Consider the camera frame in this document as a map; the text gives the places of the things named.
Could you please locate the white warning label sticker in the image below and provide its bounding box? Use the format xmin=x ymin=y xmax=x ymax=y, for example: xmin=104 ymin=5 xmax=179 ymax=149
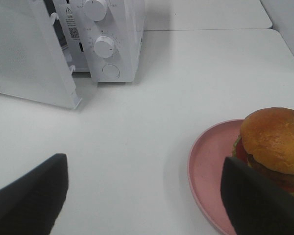
xmin=59 ymin=3 xmax=84 ymax=52

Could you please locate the toy hamburger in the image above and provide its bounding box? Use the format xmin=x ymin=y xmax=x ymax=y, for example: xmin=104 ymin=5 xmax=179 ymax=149
xmin=232 ymin=107 xmax=294 ymax=194

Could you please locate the white microwave door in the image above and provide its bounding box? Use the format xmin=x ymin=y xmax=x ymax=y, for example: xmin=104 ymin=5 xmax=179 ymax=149
xmin=0 ymin=0 xmax=81 ymax=109

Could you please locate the white microwave oven body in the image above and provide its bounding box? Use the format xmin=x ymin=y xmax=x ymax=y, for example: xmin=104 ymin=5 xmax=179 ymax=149
xmin=44 ymin=0 xmax=145 ymax=82

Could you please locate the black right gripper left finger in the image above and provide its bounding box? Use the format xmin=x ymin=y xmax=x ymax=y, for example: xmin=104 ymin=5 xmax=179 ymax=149
xmin=0 ymin=153 xmax=69 ymax=235

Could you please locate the pink round plate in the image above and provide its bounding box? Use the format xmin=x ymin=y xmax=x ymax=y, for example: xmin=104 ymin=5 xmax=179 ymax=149
xmin=187 ymin=119 xmax=243 ymax=235

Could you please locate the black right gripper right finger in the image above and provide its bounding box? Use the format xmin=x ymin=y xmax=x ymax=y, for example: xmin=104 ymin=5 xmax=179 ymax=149
xmin=220 ymin=157 xmax=294 ymax=235

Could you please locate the white microwave knob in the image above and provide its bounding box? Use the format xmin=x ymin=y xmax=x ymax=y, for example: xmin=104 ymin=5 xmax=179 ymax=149
xmin=93 ymin=36 xmax=115 ymax=58
xmin=83 ymin=0 xmax=108 ymax=22

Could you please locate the round white door button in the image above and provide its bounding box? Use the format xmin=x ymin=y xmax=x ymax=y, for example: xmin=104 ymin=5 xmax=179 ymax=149
xmin=102 ymin=64 xmax=120 ymax=79

